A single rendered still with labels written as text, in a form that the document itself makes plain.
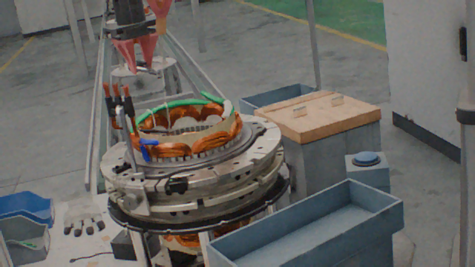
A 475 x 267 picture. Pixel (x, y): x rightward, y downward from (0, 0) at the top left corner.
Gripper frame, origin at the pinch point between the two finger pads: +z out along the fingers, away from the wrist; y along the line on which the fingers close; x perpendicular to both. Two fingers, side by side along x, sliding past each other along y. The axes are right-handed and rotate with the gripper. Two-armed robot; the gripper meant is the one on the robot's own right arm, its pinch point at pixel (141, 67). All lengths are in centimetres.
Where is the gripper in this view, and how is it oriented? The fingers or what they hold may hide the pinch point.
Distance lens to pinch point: 108.5
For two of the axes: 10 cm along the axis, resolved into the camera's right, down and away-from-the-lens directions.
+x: 5.3, 2.4, -8.1
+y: -8.3, 3.1, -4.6
